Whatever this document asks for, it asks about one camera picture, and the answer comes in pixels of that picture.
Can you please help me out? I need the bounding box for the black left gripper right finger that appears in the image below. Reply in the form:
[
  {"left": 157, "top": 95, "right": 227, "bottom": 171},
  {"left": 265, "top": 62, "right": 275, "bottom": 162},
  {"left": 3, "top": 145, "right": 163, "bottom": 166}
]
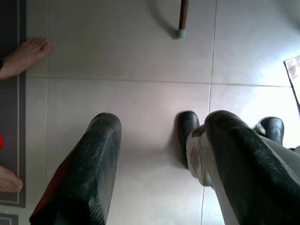
[{"left": 204, "top": 110, "right": 300, "bottom": 225}]

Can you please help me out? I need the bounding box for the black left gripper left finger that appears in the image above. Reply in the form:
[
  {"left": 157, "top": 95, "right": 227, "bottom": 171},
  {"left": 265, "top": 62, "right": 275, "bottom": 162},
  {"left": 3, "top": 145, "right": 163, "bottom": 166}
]
[{"left": 29, "top": 112, "right": 123, "bottom": 225}]

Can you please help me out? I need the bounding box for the grey robot right leg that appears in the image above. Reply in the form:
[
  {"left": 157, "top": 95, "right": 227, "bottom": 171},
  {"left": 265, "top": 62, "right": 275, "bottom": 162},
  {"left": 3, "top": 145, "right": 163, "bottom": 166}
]
[{"left": 254, "top": 121, "right": 300, "bottom": 175}]

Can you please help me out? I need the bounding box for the black robot right foot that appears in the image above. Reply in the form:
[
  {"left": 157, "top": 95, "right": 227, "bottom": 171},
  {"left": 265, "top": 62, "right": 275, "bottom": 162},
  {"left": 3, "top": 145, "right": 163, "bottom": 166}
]
[{"left": 259, "top": 117, "right": 285, "bottom": 144}]

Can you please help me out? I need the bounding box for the black robot foot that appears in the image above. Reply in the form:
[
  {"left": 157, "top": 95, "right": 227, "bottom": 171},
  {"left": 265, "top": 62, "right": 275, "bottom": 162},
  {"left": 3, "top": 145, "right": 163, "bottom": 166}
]
[
  {"left": 259, "top": 117, "right": 285, "bottom": 144},
  {"left": 177, "top": 111, "right": 200, "bottom": 170}
]

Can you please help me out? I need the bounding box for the white robot left leg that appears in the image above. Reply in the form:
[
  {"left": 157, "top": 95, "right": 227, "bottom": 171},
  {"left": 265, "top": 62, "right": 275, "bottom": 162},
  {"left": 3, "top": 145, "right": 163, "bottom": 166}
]
[{"left": 186, "top": 125, "right": 232, "bottom": 225}]

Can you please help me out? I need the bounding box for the black robot left foot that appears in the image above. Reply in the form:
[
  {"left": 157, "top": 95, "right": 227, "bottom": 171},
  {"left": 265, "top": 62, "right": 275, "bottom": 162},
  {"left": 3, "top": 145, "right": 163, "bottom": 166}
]
[{"left": 177, "top": 111, "right": 200, "bottom": 170}]

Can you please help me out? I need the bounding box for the bare person foot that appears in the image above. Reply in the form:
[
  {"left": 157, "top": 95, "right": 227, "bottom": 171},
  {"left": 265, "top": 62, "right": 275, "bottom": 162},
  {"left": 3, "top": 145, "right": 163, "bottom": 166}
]
[
  {"left": 0, "top": 165, "right": 24, "bottom": 194},
  {"left": 0, "top": 37, "right": 53, "bottom": 81}
]

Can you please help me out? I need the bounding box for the grey bordered floor mat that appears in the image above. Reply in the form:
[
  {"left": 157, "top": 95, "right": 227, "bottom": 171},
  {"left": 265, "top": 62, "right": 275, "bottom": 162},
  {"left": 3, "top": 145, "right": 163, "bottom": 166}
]
[
  {"left": 0, "top": 213, "right": 19, "bottom": 225},
  {"left": 0, "top": 0, "right": 27, "bottom": 209}
]

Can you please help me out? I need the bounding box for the brown table leg grey cap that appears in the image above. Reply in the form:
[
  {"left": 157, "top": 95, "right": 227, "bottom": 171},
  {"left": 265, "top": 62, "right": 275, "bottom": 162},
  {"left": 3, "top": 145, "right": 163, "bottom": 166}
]
[{"left": 177, "top": 0, "right": 189, "bottom": 39}]

